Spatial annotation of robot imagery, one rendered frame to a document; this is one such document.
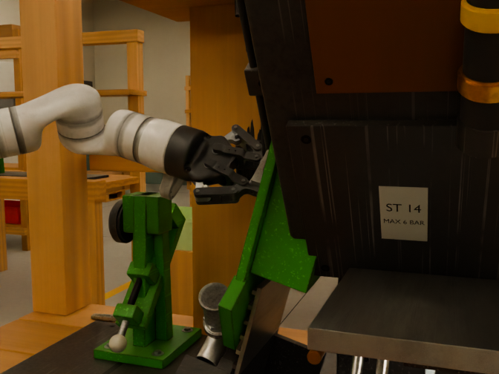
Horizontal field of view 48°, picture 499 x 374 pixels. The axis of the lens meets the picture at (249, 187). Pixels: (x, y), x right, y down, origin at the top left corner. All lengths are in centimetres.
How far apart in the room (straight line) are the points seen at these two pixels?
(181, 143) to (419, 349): 45
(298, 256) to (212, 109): 48
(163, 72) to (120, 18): 151
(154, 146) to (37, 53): 53
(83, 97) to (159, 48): 1134
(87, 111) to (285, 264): 38
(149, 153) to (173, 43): 1127
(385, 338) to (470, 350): 6
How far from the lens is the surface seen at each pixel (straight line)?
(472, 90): 44
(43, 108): 86
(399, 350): 45
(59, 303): 130
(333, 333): 45
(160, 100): 1209
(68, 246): 127
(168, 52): 1207
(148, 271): 96
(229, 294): 65
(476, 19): 42
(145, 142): 80
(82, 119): 86
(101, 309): 132
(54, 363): 101
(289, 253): 64
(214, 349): 76
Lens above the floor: 129
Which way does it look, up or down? 6 degrees down
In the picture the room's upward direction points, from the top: straight up
